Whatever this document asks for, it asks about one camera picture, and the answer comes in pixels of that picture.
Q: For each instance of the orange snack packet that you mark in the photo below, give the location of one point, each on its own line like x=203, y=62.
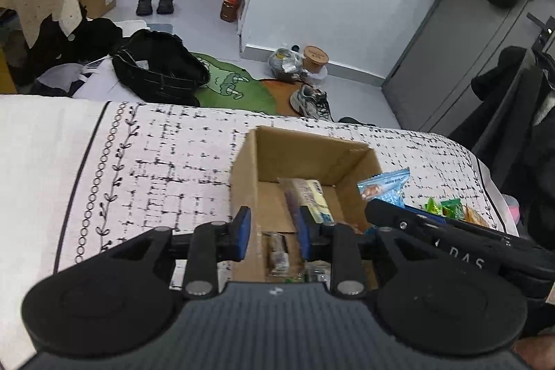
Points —
x=475, y=217

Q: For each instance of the white grey clothes pile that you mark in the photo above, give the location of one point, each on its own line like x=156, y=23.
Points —
x=95, y=86

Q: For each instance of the black bag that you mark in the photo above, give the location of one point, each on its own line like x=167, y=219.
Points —
x=160, y=66

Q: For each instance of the grey sneaker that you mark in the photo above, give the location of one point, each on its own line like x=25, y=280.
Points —
x=310, y=101

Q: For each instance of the pale yellow snack packet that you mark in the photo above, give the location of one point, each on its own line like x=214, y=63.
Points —
x=314, y=199

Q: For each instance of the printed blanket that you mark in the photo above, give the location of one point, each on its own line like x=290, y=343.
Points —
x=173, y=162

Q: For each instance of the black clothes pile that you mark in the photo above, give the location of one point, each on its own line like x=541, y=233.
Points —
x=60, y=49

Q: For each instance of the pink cloth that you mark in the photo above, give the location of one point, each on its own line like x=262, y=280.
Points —
x=512, y=209

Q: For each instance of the green frog rug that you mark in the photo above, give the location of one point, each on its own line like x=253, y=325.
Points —
x=234, y=86

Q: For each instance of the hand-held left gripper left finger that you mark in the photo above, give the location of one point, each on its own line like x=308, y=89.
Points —
x=243, y=233

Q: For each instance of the person's right forearm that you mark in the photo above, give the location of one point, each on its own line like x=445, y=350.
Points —
x=535, y=350

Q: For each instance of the wooden table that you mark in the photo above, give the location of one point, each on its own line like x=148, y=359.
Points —
x=6, y=71

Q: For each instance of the brown round container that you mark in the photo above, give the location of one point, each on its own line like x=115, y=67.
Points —
x=315, y=57

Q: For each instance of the black slipper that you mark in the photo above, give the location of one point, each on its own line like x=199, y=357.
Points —
x=144, y=5
x=165, y=4

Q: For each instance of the orange round rug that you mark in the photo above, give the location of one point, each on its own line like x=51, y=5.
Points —
x=279, y=94

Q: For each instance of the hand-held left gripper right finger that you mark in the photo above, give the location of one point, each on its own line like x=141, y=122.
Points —
x=305, y=238

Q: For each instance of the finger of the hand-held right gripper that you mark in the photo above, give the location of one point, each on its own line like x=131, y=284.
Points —
x=390, y=216
x=459, y=225

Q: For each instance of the small green snack packet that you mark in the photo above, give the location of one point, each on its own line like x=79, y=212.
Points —
x=433, y=207

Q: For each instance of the white bed sheet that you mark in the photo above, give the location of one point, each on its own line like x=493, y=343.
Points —
x=34, y=179

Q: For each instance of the grey door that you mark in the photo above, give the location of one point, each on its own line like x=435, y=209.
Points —
x=455, y=49

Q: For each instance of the grey floor mat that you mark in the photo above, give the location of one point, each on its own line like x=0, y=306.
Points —
x=160, y=26

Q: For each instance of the black coat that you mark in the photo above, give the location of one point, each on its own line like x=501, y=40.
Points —
x=511, y=162

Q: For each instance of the grey plastic bag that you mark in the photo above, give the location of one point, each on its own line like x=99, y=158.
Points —
x=284, y=64

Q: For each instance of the blue snack packet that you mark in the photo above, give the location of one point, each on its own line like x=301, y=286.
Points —
x=383, y=186

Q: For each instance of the dark brown snack packet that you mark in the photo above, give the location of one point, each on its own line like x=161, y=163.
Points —
x=276, y=255

